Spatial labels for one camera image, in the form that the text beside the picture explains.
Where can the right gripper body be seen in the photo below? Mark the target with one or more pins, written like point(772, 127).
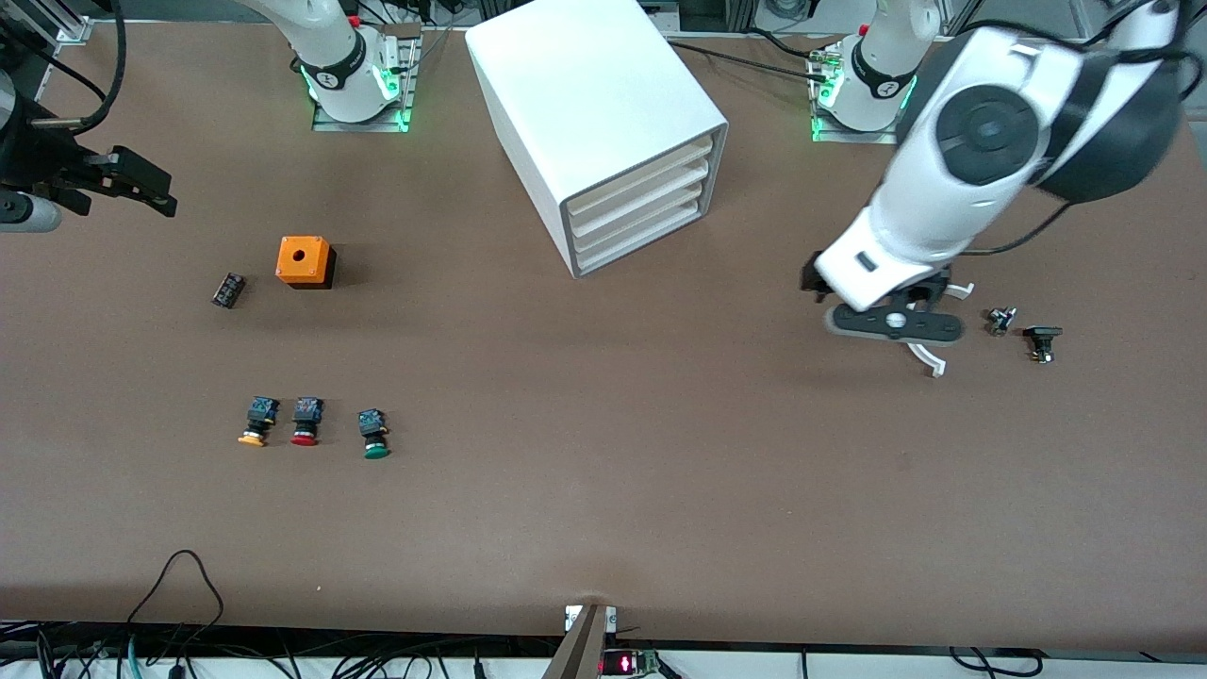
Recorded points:
point(42, 156)

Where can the green push button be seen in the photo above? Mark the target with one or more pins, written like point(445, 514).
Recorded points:
point(374, 434)

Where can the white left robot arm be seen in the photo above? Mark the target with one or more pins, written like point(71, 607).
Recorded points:
point(990, 123)

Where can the yellow push button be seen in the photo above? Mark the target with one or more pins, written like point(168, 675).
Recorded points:
point(257, 420)

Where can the red push button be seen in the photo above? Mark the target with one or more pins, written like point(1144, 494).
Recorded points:
point(306, 420)

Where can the white curved plastic arc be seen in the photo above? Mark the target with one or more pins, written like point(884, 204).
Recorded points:
point(929, 358)

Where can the small grey metal part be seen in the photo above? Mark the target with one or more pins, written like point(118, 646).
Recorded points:
point(1000, 321)

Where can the small black contact block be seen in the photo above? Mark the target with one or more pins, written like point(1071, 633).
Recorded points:
point(227, 289)

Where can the orange box with hole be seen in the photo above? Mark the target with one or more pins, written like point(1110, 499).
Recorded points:
point(302, 259)

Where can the small device with red light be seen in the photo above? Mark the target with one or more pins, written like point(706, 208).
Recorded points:
point(622, 663)

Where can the small black bracket part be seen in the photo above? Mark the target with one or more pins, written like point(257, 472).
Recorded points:
point(1042, 339)

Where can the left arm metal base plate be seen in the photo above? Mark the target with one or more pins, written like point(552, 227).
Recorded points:
point(849, 135)

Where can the aluminium frame profile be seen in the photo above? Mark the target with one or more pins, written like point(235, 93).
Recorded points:
point(71, 31)

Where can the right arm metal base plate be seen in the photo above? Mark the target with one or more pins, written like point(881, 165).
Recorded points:
point(358, 125)

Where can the camera mount post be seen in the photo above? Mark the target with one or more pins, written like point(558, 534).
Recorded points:
point(580, 651)

